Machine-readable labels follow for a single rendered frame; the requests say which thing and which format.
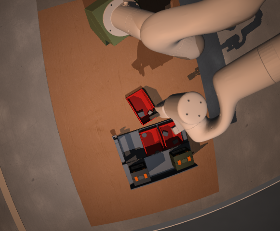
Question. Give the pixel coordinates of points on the red bin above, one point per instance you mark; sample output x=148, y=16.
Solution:
x=139, y=101
x=152, y=141
x=167, y=140

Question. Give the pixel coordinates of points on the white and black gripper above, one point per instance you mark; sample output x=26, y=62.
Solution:
x=158, y=111

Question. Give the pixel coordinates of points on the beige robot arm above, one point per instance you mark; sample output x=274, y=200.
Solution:
x=160, y=32

